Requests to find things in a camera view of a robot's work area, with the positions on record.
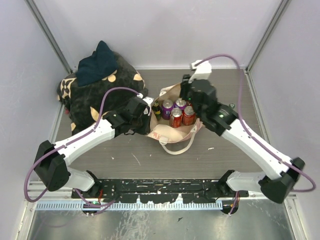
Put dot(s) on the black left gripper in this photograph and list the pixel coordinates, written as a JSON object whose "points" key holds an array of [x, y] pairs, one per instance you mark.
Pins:
{"points": [[147, 129]]}

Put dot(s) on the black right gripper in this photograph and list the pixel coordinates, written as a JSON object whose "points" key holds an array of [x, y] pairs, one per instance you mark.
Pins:
{"points": [[185, 85]]}

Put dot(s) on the red coke can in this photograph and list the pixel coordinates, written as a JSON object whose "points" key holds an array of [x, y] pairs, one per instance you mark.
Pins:
{"points": [[176, 116], [189, 116]]}

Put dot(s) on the canvas tote bag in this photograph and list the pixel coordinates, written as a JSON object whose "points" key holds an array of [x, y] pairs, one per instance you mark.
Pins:
{"points": [[161, 131]]}

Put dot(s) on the purple soda can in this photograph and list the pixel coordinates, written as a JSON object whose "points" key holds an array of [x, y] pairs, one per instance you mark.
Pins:
{"points": [[180, 103], [166, 108]]}

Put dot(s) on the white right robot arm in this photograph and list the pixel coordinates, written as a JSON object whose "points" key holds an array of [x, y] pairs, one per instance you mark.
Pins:
{"points": [[279, 172]]}

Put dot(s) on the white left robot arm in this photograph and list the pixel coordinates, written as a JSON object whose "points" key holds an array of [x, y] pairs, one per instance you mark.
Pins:
{"points": [[53, 160]]}

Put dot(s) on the dark green bottle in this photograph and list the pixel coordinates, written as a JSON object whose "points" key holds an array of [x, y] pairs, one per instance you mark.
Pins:
{"points": [[157, 110]]}

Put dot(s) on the black plush flower blanket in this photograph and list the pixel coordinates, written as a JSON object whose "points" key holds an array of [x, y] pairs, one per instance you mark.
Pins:
{"points": [[83, 102]]}

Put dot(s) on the dark navy cloth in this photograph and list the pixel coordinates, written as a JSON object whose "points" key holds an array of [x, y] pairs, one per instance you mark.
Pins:
{"points": [[97, 66]]}

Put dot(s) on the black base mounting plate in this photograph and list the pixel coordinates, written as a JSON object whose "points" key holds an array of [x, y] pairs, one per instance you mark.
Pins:
{"points": [[160, 191]]}

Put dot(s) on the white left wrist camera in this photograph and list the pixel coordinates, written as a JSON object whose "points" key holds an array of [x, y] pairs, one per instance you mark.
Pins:
{"points": [[149, 103]]}

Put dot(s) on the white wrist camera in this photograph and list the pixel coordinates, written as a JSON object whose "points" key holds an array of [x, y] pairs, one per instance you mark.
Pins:
{"points": [[202, 70], [149, 103]]}

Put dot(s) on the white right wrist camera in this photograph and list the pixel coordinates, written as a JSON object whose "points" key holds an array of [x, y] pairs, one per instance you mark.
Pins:
{"points": [[202, 70]]}

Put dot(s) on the aluminium rail frame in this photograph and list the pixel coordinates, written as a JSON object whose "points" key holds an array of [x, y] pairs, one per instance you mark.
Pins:
{"points": [[278, 176]]}

